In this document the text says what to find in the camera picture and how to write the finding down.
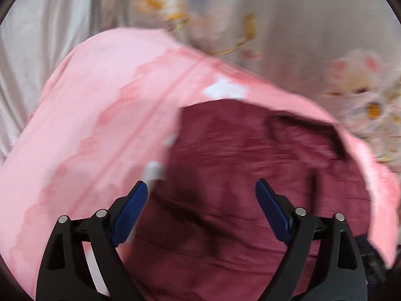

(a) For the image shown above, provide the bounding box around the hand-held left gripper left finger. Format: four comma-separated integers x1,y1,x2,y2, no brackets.
36,180,148,301

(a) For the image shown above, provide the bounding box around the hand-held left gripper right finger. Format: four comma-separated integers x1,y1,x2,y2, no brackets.
255,179,367,301

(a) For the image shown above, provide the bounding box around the maroon puffer jacket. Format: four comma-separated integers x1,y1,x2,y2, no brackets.
121,98,376,301

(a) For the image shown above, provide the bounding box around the pink plush blanket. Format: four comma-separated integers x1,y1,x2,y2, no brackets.
0,27,399,301

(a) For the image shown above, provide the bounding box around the grey floral blanket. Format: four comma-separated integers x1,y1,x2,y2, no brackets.
94,0,401,176

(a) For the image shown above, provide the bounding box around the grey satin sheet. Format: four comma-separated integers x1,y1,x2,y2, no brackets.
0,0,104,164

